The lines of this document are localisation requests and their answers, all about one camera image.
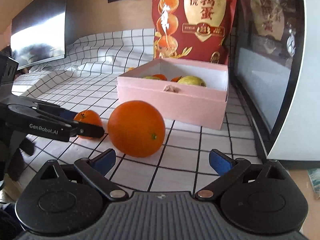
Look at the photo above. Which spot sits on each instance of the large orange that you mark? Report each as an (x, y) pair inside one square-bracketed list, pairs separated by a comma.
[(136, 128)]

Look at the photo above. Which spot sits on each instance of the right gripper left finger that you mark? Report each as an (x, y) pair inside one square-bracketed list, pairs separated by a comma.
[(84, 180)]

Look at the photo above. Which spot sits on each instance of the small mandarin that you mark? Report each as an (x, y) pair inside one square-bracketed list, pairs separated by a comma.
[(176, 79), (160, 76), (95, 128)]

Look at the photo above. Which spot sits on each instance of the small mandarin front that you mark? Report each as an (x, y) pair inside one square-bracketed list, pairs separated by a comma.
[(160, 76)]

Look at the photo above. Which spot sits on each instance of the yellow-green guava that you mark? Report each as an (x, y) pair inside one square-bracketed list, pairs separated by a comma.
[(192, 80)]

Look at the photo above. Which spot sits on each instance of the red egg gift box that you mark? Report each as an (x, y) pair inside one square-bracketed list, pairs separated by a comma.
[(192, 29)]

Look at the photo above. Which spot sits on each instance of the pink cardboard box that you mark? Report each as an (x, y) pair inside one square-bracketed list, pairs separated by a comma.
[(196, 105)]

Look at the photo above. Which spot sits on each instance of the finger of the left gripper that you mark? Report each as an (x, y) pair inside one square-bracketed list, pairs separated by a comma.
[(42, 124), (38, 104)]

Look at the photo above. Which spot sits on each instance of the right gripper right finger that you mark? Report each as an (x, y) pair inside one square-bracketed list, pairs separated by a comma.
[(239, 173)]

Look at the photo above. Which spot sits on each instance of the black monitor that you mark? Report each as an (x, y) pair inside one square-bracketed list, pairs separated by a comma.
[(38, 33)]

